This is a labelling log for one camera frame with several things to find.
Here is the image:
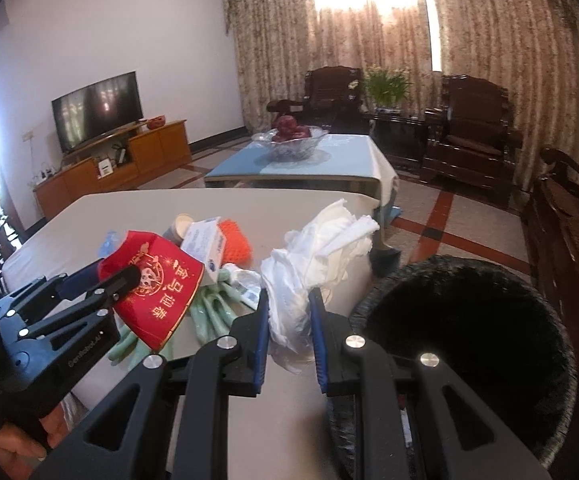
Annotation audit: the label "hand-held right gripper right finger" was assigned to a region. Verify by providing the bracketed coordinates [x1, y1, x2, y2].
[308, 287, 553, 480]

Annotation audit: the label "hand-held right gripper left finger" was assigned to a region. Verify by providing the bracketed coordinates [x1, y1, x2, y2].
[30, 287, 273, 480]

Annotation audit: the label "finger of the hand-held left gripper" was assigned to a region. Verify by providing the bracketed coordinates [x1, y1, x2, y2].
[0, 259, 105, 321]
[14, 265, 143, 342]

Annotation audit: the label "white plastic bag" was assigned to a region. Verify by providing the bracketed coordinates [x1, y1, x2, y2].
[260, 247, 321, 374]

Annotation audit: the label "red printed paper bowl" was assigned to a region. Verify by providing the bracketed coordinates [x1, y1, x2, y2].
[97, 230, 205, 353]

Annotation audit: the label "pale green rubber glove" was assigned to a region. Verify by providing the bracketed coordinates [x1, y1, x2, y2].
[187, 266, 244, 347]
[108, 327, 180, 367]

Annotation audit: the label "white plastic tube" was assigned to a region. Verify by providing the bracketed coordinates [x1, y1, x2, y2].
[220, 265, 263, 311]

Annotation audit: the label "crushed paper cup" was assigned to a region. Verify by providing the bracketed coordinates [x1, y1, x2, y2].
[162, 213, 196, 247]

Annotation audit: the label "white and blue carton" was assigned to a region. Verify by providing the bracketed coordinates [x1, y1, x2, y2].
[180, 216, 231, 286]

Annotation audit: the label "orange foam fruit net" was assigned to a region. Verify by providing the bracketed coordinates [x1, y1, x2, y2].
[218, 218, 253, 265]

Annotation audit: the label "black woven bin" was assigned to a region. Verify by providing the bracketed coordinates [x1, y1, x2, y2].
[327, 255, 578, 480]

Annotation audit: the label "person's left hand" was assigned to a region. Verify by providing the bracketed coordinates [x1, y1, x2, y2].
[0, 400, 68, 480]

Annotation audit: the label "dark chair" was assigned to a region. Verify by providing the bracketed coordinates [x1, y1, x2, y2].
[0, 210, 26, 297]

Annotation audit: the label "dark blue grey object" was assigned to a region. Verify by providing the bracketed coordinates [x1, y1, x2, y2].
[369, 247, 401, 277]

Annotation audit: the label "wooden television cabinet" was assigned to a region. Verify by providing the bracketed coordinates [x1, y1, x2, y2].
[32, 119, 193, 221]

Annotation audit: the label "flat screen television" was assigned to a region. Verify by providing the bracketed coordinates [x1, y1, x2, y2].
[51, 71, 144, 155]

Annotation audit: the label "coffee table with blue cloth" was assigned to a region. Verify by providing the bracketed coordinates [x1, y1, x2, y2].
[204, 132, 400, 211]

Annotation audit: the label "glass fruit bowl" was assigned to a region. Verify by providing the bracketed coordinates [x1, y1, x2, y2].
[251, 127, 331, 162]

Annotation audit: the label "red apples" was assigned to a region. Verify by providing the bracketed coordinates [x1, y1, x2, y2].
[270, 115, 313, 143]

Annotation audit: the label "dark wooden side table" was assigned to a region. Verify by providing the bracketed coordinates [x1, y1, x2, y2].
[369, 107, 433, 172]

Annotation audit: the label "dark wooden armchair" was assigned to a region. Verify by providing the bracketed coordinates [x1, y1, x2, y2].
[267, 66, 370, 134]
[422, 74, 524, 207]

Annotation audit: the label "green potted plant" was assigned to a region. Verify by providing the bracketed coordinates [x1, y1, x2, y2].
[362, 66, 413, 109]

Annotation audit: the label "dark wooden sofa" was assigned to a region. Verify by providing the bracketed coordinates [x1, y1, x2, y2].
[522, 145, 579, 361]

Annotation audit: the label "patterned beige curtain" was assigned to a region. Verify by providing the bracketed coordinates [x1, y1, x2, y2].
[222, 0, 579, 196]

